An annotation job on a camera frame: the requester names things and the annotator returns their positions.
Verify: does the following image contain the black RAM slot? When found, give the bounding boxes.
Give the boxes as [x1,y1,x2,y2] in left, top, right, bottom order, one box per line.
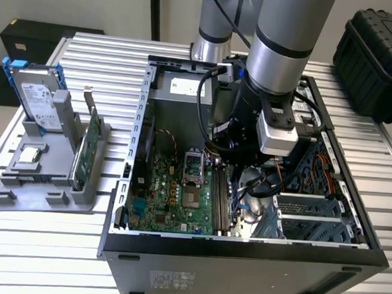
[211,161,226,236]
[219,164,235,237]
[215,162,231,237]
[207,161,222,236]

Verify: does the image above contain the grey power supply box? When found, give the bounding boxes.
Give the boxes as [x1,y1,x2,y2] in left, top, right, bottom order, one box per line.
[145,70,218,155]

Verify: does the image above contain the CPU socket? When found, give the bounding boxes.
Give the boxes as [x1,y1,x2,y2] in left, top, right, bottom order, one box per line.
[181,183,202,210]

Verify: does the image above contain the perforated disk bay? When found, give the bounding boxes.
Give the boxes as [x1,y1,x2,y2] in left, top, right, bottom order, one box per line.
[250,126,375,247]

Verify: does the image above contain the black case fan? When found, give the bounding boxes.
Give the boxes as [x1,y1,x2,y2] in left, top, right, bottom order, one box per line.
[131,121,157,198]

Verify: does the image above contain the green motherboard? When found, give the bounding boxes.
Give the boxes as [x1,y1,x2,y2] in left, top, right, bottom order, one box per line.
[126,149,249,239]

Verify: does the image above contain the black PC case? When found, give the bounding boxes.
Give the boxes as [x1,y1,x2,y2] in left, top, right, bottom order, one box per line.
[93,51,392,294]

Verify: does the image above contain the green graphics card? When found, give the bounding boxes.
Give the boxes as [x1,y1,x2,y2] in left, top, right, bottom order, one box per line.
[67,84,109,194]

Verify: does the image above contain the black pole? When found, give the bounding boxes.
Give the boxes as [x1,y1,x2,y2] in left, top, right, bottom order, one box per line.
[146,0,163,41]

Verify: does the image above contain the black hard carrying case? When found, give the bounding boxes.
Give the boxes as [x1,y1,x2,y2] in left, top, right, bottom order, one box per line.
[329,7,392,125]

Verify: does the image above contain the grey parts rack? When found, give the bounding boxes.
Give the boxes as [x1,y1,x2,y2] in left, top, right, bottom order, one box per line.
[0,86,116,218]

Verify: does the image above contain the hard disk in blue carrier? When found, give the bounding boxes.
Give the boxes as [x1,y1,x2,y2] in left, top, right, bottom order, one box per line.
[0,57,67,137]

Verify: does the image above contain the silver CPU chip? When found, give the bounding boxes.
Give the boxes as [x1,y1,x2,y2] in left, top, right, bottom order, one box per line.
[17,145,44,164]

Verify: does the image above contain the black cabinet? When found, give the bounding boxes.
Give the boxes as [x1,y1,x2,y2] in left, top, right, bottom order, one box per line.
[0,17,105,112]

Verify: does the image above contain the white camera on black bracket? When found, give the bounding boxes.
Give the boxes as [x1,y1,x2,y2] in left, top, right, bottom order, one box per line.
[254,97,302,157]

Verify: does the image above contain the metal socket cover frame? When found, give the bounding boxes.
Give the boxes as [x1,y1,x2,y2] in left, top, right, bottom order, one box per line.
[182,146,206,187]

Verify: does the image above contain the orange yellow power wires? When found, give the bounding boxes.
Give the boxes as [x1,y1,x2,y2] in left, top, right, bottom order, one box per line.
[272,157,285,182]

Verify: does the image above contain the black camera cable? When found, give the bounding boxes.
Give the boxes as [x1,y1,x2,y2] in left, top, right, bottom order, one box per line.
[193,62,229,150]

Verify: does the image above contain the black cable bundle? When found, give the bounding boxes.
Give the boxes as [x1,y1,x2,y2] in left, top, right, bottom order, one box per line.
[239,166,304,202]

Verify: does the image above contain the twisted coloured fan wire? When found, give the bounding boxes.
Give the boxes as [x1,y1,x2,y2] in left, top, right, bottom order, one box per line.
[152,128,181,163]

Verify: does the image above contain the silver camera box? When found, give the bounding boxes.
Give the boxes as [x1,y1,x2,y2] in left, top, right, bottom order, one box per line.
[216,62,238,84]

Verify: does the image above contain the orange red wire bundle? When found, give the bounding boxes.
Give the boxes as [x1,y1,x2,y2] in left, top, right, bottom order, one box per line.
[308,154,337,200]

